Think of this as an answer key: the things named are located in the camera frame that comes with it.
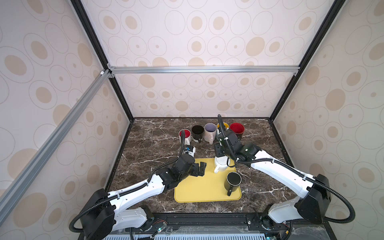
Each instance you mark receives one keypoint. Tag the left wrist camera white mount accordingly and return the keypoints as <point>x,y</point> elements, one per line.
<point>188,149</point>

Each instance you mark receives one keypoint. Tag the black corner frame post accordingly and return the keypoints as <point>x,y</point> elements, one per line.
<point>319,36</point>

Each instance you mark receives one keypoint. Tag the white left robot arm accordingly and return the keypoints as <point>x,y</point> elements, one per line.
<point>107,212</point>

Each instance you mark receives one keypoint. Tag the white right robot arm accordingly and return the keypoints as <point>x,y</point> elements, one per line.
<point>313,193</point>

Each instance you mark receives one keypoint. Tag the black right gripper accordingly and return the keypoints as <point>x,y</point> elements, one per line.
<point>217,149</point>

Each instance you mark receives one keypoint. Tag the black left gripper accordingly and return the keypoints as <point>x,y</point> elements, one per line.
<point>197,173</point>

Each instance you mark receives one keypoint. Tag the aluminium rail left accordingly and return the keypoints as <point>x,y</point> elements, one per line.
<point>29,173</point>

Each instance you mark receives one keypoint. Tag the black mug white base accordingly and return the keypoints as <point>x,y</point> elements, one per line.
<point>198,133</point>

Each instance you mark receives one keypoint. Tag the white mug front row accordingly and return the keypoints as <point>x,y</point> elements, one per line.
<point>187,139</point>

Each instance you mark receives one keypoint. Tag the blue mug yellow inside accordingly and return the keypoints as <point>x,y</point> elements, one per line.
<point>226,126</point>

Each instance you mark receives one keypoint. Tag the yellow plastic tray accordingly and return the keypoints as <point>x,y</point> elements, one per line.
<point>208,188</point>

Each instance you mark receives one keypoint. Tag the black left corner post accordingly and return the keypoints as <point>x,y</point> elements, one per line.
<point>96,44</point>

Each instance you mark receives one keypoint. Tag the aluminium rail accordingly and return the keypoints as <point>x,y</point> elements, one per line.
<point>29,173</point>
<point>204,70</point>

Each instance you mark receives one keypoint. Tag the black base frame rail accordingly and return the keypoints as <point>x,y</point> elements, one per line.
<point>223,226</point>

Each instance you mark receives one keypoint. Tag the pink iridescent mug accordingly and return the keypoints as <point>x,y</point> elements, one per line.
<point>210,131</point>

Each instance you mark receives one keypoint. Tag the aluminium rail back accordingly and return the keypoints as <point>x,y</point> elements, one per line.
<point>204,70</point>

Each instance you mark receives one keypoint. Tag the black mug front row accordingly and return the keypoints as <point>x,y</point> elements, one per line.
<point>232,182</point>

